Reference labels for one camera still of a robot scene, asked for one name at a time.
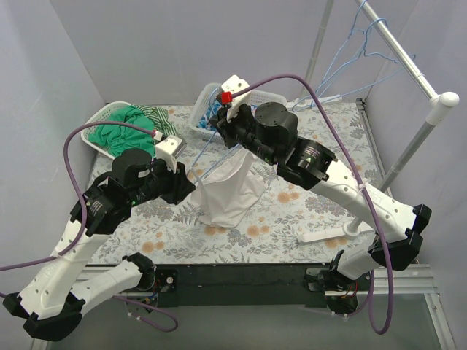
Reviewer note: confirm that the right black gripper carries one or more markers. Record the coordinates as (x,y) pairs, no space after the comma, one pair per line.
(223,121)

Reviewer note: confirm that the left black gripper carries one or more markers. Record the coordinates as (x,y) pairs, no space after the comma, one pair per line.
(181,186)

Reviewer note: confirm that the blue wire hanger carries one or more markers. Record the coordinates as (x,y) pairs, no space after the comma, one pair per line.
(330,77)
(211,155)
(376,54)

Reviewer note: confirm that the white tank top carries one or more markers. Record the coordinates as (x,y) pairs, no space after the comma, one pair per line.
(228,192)

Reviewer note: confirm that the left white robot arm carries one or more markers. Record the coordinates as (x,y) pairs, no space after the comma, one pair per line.
(54,302)

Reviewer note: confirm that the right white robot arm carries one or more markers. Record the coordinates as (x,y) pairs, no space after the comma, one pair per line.
(398,227)

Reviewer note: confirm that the green shirt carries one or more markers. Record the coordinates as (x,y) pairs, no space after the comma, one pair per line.
(115,139)

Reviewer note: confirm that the blue floral cloth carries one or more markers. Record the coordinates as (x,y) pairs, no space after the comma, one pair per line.
(208,118)

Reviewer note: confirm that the green striped garment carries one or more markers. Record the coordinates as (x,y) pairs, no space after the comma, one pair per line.
(160,119)

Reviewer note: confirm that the white oval laundry basket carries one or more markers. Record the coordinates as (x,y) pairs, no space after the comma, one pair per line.
(102,115)

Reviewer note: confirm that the white rectangular basket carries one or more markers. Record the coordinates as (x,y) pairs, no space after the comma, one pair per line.
(201,109)

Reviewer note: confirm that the floral table mat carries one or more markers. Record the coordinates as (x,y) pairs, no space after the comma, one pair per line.
(269,230)

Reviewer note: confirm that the silver clothes rack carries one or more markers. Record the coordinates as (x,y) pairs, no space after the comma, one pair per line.
(433,33)

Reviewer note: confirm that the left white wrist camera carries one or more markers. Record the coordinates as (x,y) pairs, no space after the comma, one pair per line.
(168,148)

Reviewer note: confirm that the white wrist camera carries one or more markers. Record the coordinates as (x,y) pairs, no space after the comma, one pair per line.
(168,148)
(232,94)

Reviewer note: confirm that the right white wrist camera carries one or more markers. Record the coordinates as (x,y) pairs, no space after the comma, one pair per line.
(232,94)

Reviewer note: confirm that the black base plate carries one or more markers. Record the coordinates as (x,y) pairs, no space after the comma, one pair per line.
(254,284)

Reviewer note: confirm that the aluminium frame rail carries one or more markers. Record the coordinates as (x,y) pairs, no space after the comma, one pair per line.
(417,279)

